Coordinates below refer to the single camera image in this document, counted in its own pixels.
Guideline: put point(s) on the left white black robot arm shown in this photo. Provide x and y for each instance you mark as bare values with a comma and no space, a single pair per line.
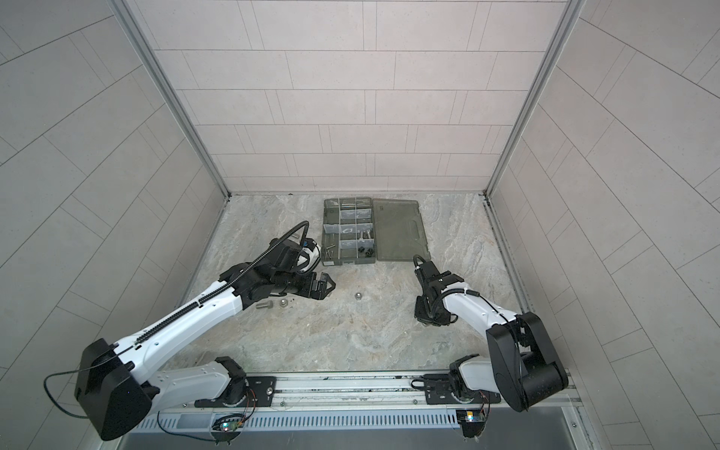
276,272

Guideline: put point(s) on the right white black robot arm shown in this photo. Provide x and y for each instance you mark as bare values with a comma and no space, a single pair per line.
524,367

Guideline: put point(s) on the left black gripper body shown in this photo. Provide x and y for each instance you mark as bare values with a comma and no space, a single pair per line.
303,285

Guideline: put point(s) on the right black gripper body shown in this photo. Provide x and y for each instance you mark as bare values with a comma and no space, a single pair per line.
425,313

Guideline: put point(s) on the right circuit board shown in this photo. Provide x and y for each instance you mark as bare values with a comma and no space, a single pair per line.
472,422

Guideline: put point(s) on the large steel bolt near left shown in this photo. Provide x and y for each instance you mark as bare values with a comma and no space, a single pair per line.
265,305

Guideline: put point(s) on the left circuit board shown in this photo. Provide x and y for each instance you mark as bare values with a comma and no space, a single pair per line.
231,423

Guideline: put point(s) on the aluminium mounting rail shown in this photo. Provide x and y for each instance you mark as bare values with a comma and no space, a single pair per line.
343,394

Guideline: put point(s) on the grey compartment organizer box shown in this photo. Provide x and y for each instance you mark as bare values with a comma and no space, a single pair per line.
394,228

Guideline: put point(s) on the circuit board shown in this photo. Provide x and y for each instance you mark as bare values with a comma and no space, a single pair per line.
472,422
231,423

